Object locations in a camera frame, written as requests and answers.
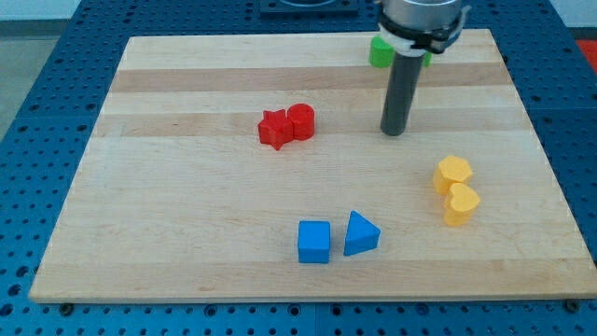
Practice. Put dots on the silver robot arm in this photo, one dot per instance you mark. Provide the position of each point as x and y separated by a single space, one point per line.
415 27

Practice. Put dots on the wooden board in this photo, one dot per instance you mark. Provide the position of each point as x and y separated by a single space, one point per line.
176 200

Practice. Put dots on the red star block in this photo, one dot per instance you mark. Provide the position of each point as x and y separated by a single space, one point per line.
275 129

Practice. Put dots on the red cylinder block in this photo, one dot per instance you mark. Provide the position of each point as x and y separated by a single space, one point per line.
302 117

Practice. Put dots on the blue cube block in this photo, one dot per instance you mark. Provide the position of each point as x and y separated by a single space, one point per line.
314 241

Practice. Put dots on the blue triangle block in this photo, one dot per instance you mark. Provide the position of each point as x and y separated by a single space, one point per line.
361 235

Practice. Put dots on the green cylinder block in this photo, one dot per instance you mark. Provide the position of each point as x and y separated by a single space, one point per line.
381 54

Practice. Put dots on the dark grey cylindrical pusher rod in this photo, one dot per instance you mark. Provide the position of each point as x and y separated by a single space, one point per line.
402 82

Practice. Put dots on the yellow hexagon block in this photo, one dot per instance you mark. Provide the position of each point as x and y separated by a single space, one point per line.
451 170

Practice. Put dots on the yellow heart block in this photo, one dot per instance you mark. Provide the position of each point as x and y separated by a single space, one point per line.
460 204

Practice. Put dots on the green block behind rod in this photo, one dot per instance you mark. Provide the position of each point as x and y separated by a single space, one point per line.
427 58

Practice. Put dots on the dark blue base plate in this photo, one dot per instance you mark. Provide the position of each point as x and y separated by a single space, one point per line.
269 8

